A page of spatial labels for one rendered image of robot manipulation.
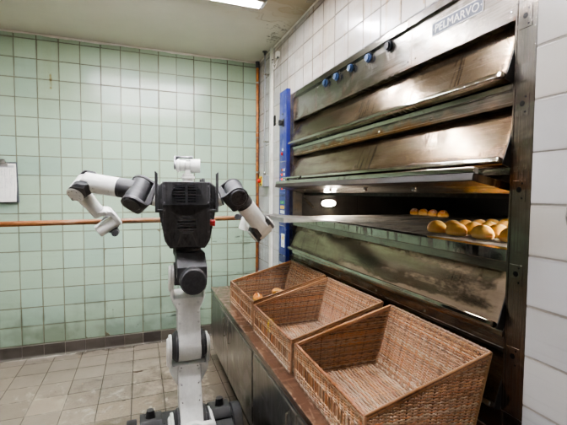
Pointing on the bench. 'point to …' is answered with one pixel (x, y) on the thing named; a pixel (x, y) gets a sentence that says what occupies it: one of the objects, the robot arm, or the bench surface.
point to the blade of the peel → (296, 218)
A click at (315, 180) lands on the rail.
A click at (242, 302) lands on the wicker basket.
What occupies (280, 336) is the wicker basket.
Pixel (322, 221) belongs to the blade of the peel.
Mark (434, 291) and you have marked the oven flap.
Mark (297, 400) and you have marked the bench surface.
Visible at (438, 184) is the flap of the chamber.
